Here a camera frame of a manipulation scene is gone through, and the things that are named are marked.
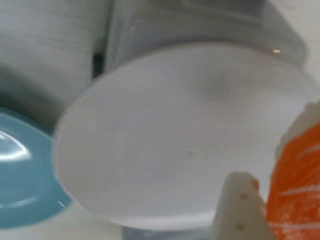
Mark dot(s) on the white round plate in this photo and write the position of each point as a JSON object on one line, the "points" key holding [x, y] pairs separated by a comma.
{"points": [[150, 137]]}

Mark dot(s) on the orange salmon sushi piece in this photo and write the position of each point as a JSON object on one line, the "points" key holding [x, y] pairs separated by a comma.
{"points": [[295, 175]]}

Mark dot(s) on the blue dish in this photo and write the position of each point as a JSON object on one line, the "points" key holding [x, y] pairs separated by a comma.
{"points": [[25, 180]]}

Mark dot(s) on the white Shinkansen toy locomotive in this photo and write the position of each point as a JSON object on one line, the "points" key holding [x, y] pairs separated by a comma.
{"points": [[200, 25]]}

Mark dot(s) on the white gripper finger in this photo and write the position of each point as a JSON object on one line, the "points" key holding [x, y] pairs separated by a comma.
{"points": [[237, 212]]}

